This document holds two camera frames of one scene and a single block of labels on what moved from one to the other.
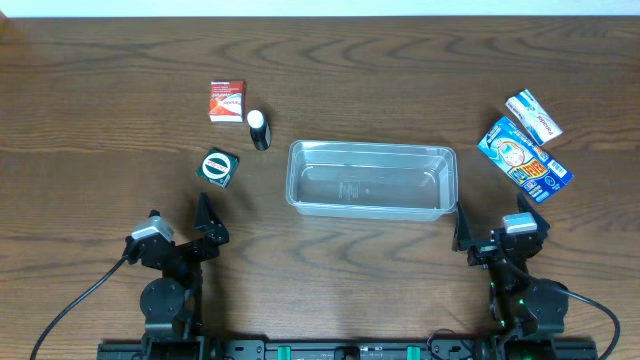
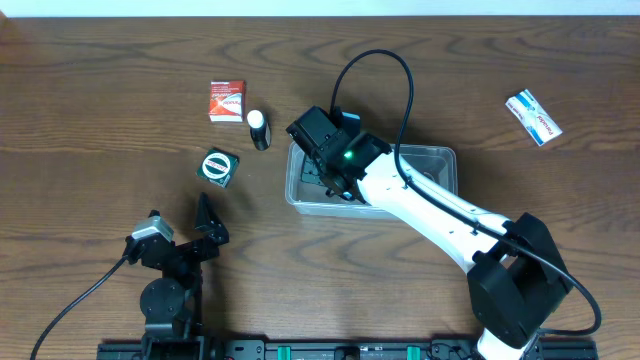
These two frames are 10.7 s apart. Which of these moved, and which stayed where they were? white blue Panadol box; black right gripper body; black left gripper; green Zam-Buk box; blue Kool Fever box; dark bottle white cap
Moved: blue Kool Fever box; black right gripper body
Stayed: black left gripper; dark bottle white cap; white blue Panadol box; green Zam-Buk box
